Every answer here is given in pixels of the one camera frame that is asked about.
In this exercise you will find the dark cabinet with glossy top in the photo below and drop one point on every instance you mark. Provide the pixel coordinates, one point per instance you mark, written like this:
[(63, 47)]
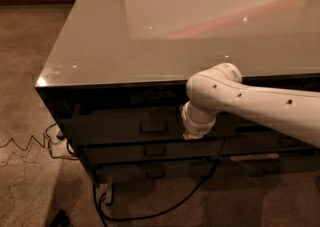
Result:
[(122, 54)]

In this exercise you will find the dark object on floor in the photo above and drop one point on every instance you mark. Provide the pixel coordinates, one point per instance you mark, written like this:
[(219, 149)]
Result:
[(61, 220)]

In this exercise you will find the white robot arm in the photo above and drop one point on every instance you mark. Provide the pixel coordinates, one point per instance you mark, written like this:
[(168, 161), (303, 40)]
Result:
[(219, 89)]

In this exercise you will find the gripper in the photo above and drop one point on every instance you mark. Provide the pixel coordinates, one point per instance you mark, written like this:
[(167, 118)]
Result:
[(197, 127)]

